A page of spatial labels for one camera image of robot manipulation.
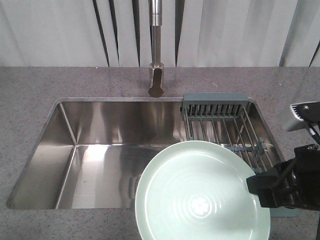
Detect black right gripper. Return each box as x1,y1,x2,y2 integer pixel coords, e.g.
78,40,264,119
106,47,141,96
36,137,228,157
246,144,320,211

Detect light green round plate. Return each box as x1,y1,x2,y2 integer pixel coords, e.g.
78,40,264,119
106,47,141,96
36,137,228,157
135,140,271,240

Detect grey sink dish rack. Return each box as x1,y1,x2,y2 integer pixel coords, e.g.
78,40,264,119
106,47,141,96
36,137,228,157
179,92,302,218

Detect metal sink drain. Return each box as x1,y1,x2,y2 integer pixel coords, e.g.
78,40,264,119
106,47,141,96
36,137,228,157
128,174,142,200

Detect stainless steel faucet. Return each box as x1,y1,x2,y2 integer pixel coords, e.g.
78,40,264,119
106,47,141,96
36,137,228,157
148,0,165,98

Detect stainless steel sink basin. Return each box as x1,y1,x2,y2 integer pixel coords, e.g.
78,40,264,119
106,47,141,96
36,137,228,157
6,97,188,210

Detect white pleated curtain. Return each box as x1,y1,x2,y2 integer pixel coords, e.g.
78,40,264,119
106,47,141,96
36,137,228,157
0,0,320,67

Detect black right camera cable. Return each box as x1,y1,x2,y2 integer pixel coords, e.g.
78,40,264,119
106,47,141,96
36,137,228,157
303,121,320,146

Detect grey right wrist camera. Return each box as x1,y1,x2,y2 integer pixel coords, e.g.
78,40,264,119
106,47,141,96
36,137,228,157
284,103,306,132

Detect black right camera bracket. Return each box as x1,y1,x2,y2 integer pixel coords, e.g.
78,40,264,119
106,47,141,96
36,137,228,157
296,101,320,124

